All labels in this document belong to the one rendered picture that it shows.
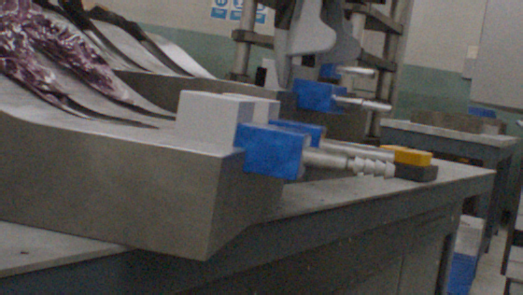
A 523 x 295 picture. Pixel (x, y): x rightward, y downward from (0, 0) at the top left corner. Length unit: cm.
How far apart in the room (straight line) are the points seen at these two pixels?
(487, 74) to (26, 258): 25
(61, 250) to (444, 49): 689
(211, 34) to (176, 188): 756
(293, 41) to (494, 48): 32
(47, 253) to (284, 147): 15
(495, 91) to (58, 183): 24
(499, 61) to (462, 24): 679
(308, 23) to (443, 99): 648
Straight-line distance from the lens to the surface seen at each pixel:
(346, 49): 76
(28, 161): 41
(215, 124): 44
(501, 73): 41
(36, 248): 37
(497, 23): 42
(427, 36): 724
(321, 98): 71
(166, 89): 73
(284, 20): 70
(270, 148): 43
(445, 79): 717
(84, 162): 40
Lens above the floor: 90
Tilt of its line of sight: 3 degrees down
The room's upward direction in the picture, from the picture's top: 10 degrees clockwise
